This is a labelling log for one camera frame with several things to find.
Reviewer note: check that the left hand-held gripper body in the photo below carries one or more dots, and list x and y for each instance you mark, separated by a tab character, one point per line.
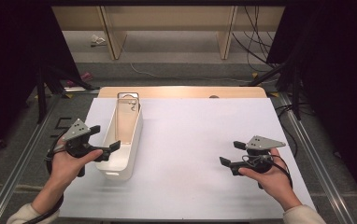
77	130

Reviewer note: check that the beige phone case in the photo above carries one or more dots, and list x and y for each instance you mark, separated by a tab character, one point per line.
126	124

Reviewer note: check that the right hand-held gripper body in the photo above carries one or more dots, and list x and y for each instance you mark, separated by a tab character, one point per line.
264	143

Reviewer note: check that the person's right hand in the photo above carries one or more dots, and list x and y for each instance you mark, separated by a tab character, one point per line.
273	183

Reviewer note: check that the black metal stand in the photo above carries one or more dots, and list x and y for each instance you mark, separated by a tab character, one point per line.
296	93
41	99

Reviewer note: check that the pink object on floor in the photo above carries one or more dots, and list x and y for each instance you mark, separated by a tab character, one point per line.
87	76

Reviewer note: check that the person's left hand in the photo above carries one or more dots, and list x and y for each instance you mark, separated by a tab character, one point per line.
64	171

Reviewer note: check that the dark curtain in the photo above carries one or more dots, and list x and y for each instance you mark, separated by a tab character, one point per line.
338	46
11	46

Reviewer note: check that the metal floor rail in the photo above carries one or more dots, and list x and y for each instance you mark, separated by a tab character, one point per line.
322	174
15	174

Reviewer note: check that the crumpled white paper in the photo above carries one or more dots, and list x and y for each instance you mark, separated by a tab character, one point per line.
97	39

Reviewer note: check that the white table mat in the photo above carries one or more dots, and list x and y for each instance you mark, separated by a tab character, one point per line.
198	140

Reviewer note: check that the white plastic storage box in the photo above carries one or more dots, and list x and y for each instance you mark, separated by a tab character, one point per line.
117	168

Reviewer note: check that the light wooden shelf unit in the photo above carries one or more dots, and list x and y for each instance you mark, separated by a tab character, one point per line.
167	18

